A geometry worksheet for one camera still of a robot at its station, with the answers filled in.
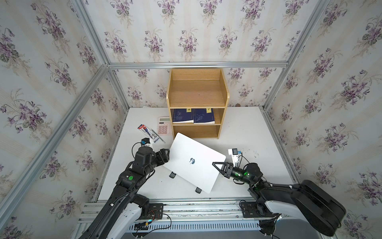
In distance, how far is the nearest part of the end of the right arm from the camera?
695 mm

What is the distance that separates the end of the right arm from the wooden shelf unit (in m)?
0.24

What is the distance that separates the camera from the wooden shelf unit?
32.2 inches
